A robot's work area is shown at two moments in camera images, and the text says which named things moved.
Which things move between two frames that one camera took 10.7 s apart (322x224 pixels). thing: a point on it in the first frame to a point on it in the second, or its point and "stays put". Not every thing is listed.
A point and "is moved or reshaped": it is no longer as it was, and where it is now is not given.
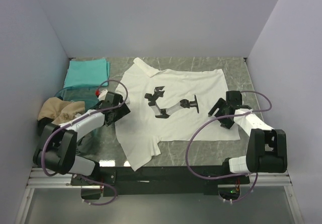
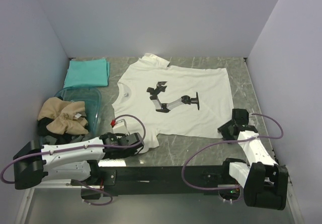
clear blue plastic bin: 92,144 stays put
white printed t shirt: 169,105 is moved or reshaped
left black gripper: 123,110 to 130,153
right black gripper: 221,104 to 223,130
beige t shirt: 60,110 stays put
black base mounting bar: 155,181 stays put
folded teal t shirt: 89,72 stays put
